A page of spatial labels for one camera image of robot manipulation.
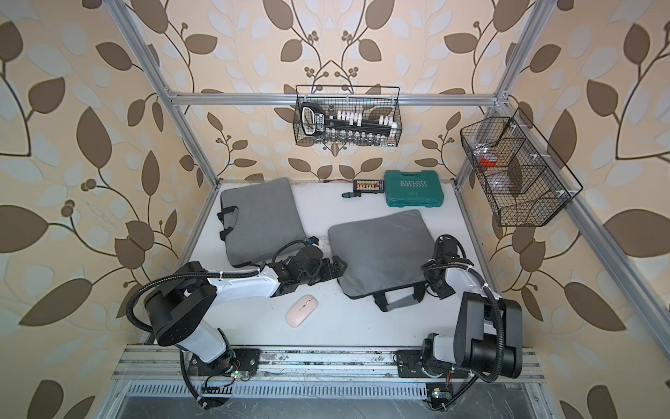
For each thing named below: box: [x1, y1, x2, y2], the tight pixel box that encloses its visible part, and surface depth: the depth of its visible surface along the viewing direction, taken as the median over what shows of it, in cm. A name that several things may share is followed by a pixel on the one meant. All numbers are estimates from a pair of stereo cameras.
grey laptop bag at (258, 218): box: [217, 177, 308, 267], surface depth 104 cm
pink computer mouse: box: [285, 294, 318, 329], surface depth 85 cm
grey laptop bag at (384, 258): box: [328, 209, 437, 312], surface depth 92 cm
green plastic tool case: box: [383, 170, 445, 208], surface depth 114 cm
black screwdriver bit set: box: [341, 178, 385, 199], surface depth 121 cm
